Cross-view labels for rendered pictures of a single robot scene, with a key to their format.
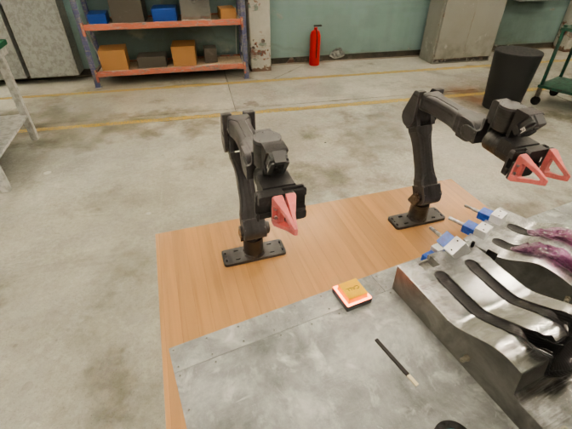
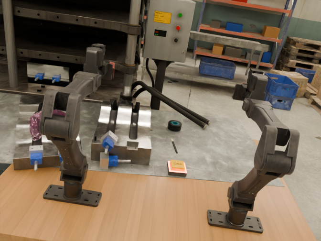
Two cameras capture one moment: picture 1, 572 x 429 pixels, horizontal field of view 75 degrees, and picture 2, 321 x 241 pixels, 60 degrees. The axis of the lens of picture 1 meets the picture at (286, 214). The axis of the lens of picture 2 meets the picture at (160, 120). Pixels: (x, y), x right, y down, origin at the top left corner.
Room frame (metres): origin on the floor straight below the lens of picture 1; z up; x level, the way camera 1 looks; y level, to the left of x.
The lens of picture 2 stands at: (1.72, 0.02, 1.53)
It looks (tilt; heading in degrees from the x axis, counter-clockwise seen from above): 26 degrees down; 197
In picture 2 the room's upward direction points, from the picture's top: 9 degrees clockwise
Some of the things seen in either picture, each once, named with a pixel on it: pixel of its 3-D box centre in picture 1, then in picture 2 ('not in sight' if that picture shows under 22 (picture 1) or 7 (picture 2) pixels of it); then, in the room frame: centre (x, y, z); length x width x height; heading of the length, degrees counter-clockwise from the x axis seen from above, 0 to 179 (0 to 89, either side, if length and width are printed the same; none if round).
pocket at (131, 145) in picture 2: (425, 266); (132, 147); (0.75, -0.39, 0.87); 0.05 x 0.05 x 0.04; 25
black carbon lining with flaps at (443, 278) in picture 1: (510, 304); (123, 116); (0.58, -0.53, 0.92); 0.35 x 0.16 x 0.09; 25
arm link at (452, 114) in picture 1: (444, 121); (75, 101); (1.05, -0.47, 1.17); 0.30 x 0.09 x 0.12; 18
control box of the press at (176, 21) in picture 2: not in sight; (155, 100); (-0.17, -0.63, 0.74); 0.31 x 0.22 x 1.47; 115
